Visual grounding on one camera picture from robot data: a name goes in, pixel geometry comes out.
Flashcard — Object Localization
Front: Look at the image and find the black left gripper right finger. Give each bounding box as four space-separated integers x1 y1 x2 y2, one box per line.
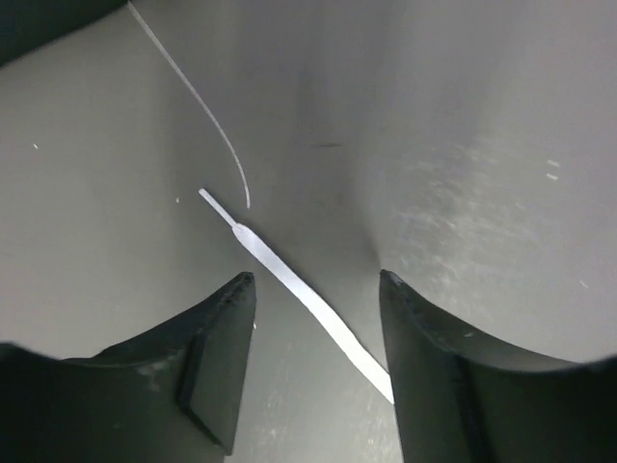
379 270 616 462

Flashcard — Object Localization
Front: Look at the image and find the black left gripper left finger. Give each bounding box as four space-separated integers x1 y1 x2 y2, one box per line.
1 272 255 462

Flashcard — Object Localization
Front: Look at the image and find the white shoelace of shoe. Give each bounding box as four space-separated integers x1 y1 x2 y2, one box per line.
127 2 394 403

